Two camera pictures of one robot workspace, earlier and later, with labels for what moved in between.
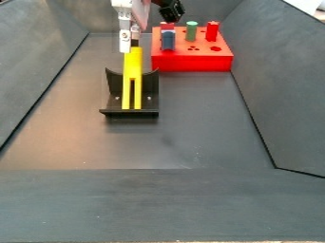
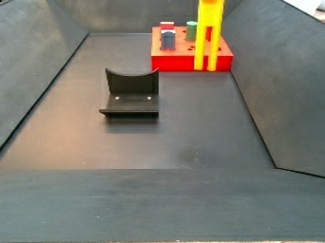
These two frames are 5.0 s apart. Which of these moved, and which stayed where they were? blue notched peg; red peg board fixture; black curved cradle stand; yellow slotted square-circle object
Moved: yellow slotted square-circle object
Stayed: black curved cradle stand; blue notched peg; red peg board fixture
